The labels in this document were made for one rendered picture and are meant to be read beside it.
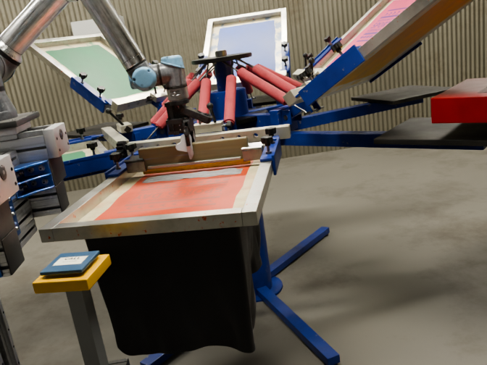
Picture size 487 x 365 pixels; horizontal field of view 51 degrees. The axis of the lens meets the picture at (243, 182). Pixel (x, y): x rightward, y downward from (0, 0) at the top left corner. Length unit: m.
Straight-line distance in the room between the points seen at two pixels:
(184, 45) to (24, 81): 1.74
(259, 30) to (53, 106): 2.85
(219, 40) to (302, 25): 2.11
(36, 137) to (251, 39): 2.30
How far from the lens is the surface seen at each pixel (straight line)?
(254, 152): 1.79
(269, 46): 3.58
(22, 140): 1.69
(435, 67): 6.22
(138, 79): 1.64
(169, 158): 1.87
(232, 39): 3.74
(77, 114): 5.84
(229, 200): 1.47
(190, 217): 1.28
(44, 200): 1.71
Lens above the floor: 1.40
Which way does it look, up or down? 16 degrees down
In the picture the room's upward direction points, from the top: 8 degrees counter-clockwise
